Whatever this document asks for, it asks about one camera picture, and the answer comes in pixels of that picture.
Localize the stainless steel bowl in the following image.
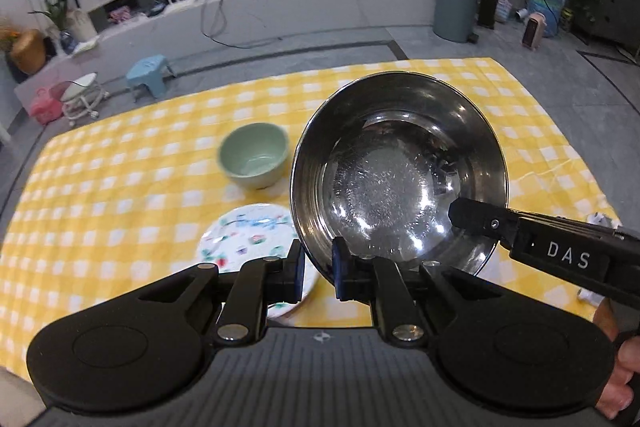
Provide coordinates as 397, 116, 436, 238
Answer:
289, 71, 510, 289

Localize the green bowl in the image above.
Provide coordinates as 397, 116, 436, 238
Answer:
217, 122, 290, 190

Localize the pink basket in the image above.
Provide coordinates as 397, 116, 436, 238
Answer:
28, 86, 65, 126

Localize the black cable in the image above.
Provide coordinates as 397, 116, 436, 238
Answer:
199, 0, 282, 51

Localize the person's right hand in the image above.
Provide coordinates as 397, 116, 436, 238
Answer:
593, 298, 640, 414

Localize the green potted plant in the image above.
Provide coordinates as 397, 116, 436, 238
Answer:
27, 0, 99, 44

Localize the yellow checked cloth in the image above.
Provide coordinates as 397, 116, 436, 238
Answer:
0, 56, 624, 374

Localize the blue plastic stool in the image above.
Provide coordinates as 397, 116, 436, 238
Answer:
125, 54, 177, 102

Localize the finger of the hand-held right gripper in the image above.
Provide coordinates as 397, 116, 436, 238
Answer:
448, 198, 523, 254

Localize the crumpled white paper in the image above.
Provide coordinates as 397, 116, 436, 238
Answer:
586, 211, 622, 229

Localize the pink space heater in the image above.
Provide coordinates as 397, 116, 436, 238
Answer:
521, 12, 547, 50

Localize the white wheeled stool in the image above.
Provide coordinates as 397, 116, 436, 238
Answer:
59, 71, 110, 127

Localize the white floral plate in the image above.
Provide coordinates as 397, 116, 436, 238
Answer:
197, 203, 320, 319

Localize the blue water jug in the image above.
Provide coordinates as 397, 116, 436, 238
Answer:
525, 0, 566, 39

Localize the white TV stand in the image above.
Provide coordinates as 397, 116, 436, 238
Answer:
14, 0, 437, 108

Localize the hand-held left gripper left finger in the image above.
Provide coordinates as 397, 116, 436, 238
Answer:
132, 238, 307, 348

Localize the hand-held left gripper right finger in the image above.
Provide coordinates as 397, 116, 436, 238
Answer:
331, 236, 506, 348

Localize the grey pedal bin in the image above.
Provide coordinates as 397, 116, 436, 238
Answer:
432, 0, 482, 44

